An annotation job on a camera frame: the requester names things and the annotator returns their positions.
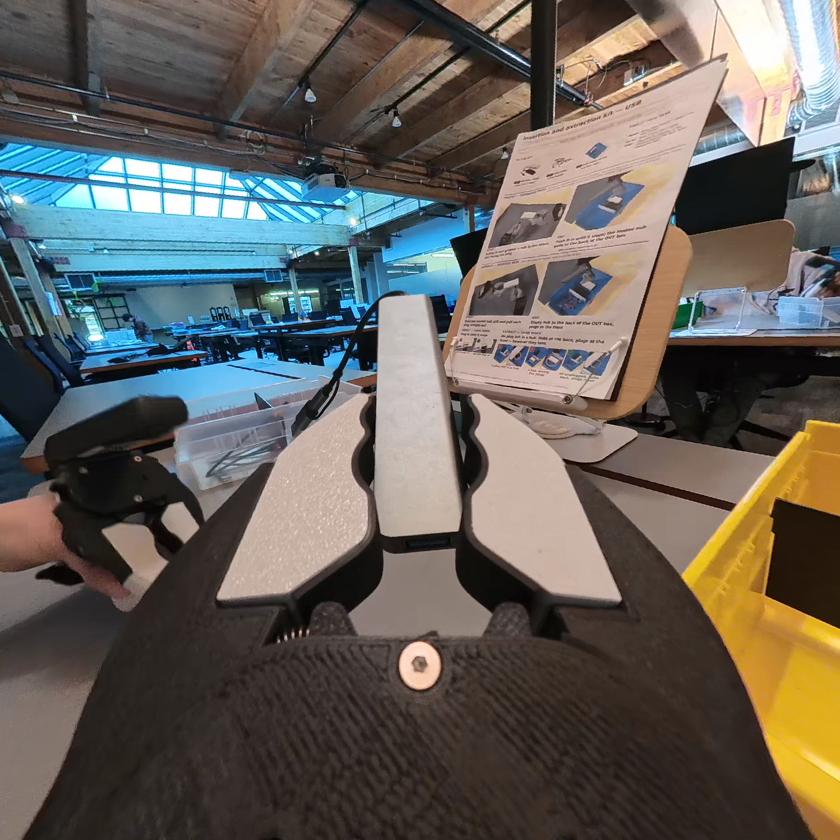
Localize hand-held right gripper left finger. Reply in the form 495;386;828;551
217;394;384;607

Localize black vertical pole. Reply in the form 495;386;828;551
531;0;559;95

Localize black high-back chair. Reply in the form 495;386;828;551
0;335;67;443

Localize thick black cable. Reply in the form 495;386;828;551
290;294;397;441

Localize yellow plastic bin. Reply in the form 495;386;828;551
682;420;840;840

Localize person's left hand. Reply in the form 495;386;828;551
0;493;132;601

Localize illustrated instruction board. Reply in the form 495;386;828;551
444;56;729;421

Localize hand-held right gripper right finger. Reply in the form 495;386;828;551
453;394;623;611

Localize clear plastic bin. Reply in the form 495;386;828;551
174;378;332;490

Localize black monitor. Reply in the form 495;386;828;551
674;137;796;237

